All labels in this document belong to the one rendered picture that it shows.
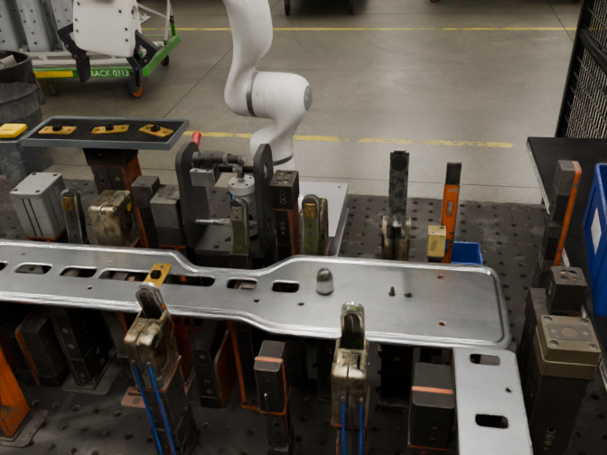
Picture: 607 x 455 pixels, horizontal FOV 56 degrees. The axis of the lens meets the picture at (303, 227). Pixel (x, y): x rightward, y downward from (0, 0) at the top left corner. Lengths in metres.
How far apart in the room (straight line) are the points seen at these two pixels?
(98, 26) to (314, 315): 0.60
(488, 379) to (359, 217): 1.00
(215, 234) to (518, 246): 0.90
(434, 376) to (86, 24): 0.80
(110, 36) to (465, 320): 0.76
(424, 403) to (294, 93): 0.85
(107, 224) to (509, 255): 1.09
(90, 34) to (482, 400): 0.84
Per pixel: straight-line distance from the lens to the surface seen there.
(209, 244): 1.32
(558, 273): 1.07
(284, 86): 1.49
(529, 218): 1.94
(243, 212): 1.20
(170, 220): 1.30
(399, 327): 1.03
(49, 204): 1.39
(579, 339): 0.98
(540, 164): 1.51
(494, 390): 0.95
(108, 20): 1.02
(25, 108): 4.01
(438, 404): 0.95
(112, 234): 1.33
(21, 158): 1.59
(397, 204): 1.15
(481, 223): 1.87
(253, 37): 1.43
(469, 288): 1.12
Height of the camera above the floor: 1.70
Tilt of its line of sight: 34 degrees down
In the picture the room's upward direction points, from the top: 4 degrees counter-clockwise
